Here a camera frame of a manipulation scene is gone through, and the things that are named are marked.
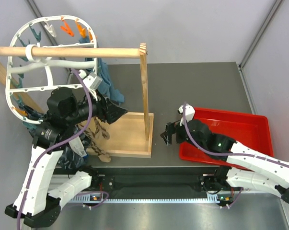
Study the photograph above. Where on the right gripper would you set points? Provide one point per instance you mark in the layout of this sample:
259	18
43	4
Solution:
172	128

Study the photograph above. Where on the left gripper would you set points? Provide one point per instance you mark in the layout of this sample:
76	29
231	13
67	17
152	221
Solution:
107	111

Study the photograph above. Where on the brown argyle sock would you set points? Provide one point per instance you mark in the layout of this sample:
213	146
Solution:
95	133
95	150

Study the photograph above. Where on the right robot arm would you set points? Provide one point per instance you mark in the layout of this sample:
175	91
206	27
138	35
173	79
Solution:
248	167

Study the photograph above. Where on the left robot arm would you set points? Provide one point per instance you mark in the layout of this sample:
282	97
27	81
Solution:
66	120

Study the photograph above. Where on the white plastic sock hanger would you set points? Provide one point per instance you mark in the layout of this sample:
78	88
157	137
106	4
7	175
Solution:
28	37

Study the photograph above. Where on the orange clip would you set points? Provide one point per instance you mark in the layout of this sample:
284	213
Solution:
21	112

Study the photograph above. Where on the teal clip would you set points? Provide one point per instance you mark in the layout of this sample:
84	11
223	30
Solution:
18	99
17	83

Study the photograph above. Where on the teal blue sock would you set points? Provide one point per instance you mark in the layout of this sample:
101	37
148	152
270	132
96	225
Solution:
106	86

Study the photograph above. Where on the wooden rack base tray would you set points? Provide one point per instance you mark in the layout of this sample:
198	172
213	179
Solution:
127	137

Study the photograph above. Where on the red plastic tray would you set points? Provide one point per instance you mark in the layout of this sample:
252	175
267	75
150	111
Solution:
251	130

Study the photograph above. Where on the wooden rod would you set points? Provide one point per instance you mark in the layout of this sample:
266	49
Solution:
73	52

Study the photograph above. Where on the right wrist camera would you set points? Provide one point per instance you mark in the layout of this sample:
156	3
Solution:
187	112

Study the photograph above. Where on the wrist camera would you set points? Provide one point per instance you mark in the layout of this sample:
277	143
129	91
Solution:
91	81
187	112

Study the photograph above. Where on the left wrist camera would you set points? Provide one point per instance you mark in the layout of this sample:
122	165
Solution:
91	81

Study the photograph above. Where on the wooden rack upright post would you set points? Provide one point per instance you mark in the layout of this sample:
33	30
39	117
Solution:
144	84

